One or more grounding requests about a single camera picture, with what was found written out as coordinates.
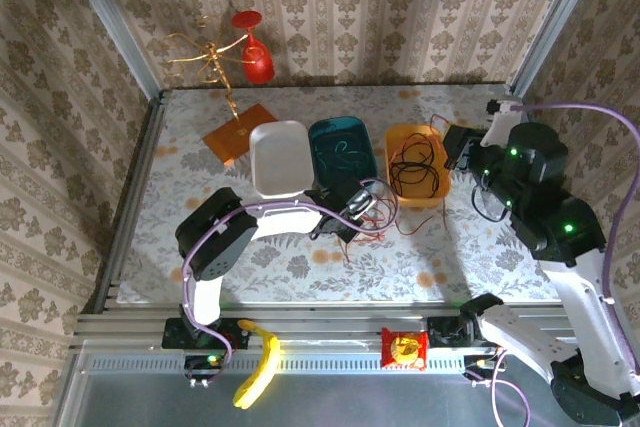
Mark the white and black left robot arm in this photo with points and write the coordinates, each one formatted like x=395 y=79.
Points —
x=285 y=219

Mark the teal plastic tray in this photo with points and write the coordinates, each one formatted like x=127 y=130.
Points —
x=320 y=167

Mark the orange plastic tray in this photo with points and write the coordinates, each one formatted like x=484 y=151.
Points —
x=417 y=199

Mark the floral table mat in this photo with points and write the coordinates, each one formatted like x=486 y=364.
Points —
x=300 y=277

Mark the white plastic tray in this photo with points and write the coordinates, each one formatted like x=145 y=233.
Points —
x=280 y=162

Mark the red snack packet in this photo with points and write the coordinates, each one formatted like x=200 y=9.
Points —
x=404 y=349

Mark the yellow banana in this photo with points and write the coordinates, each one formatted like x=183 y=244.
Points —
x=270 y=352

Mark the red wine glass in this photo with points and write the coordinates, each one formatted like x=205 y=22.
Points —
x=256 y=64

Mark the grey metal shelf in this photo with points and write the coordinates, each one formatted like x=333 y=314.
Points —
x=350 y=402

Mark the small controller board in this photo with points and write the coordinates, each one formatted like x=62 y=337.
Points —
x=480 y=364
x=205 y=364

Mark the aluminium frame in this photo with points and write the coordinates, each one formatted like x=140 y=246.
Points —
x=300 y=319

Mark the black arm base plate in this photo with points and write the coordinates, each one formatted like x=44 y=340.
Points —
x=437 y=342
x=172 y=339

